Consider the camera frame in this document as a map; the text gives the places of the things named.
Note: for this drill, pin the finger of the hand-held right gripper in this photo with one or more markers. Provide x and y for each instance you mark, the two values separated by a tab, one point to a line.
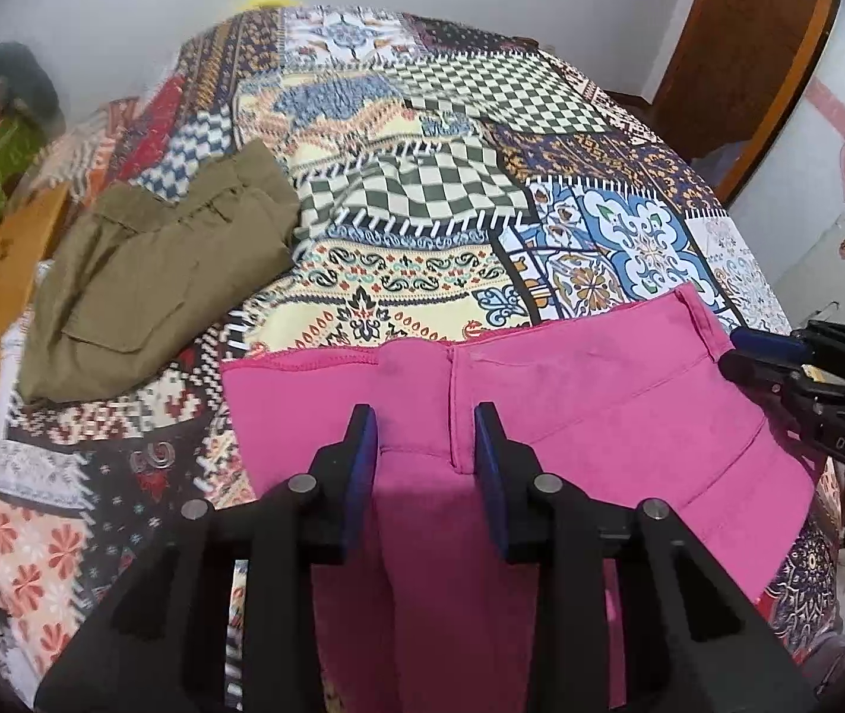
767	342
752	371

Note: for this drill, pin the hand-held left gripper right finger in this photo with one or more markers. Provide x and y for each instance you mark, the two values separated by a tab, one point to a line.
487	475

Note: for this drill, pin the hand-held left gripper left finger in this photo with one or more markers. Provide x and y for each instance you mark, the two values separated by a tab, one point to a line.
360	475

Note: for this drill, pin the pink pants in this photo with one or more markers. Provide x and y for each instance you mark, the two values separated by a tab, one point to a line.
578	401

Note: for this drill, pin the olive green pants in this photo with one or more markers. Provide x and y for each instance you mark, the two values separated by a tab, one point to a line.
133	275

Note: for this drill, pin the white appliance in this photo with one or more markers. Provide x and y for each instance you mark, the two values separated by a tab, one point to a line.
827	275

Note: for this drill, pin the wooden door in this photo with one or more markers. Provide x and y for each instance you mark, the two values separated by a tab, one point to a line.
741	52

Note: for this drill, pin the patchwork printed blanket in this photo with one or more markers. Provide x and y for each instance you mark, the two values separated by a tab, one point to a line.
429	186

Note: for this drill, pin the grey stuffed bag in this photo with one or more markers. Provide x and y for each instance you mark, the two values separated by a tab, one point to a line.
10	78

